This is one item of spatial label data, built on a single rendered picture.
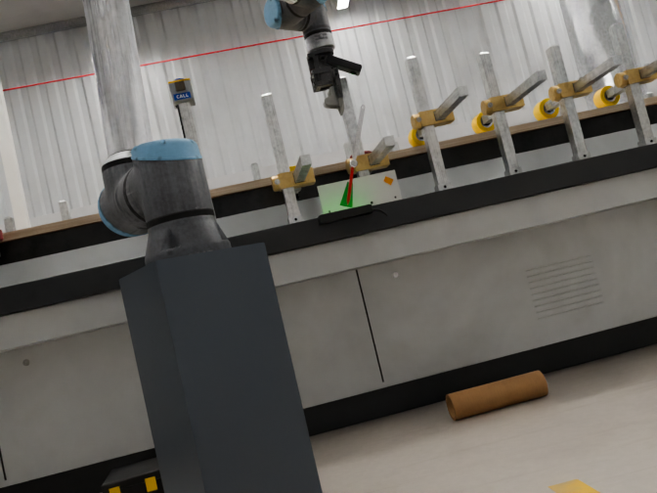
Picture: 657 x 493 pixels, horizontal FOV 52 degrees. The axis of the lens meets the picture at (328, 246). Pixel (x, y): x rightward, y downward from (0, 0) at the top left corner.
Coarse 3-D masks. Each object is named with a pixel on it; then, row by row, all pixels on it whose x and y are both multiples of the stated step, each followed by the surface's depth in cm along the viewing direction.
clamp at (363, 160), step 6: (360, 156) 218; (366, 156) 218; (348, 162) 217; (360, 162) 217; (366, 162) 218; (384, 162) 218; (348, 168) 218; (354, 168) 217; (360, 168) 217; (366, 168) 217; (372, 168) 219; (378, 168) 222
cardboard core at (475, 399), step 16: (496, 384) 205; (512, 384) 205; (528, 384) 205; (544, 384) 205; (448, 400) 208; (464, 400) 202; (480, 400) 202; (496, 400) 203; (512, 400) 204; (464, 416) 203
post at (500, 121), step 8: (480, 56) 227; (488, 56) 227; (480, 64) 228; (488, 64) 227; (480, 72) 230; (488, 72) 227; (488, 80) 226; (496, 80) 227; (488, 88) 226; (496, 88) 226; (488, 96) 228; (496, 96) 226; (496, 112) 226; (504, 112) 226; (496, 120) 226; (504, 120) 226; (496, 128) 227; (504, 128) 225; (504, 136) 225; (504, 144) 225; (512, 144) 225; (504, 152) 225; (512, 152) 225; (504, 160) 226; (512, 160) 225
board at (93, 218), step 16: (656, 96) 256; (592, 112) 252; (608, 112) 252; (512, 128) 247; (528, 128) 248; (448, 144) 244; (464, 144) 245; (224, 192) 232; (240, 192) 234; (48, 224) 224; (64, 224) 224; (80, 224) 225
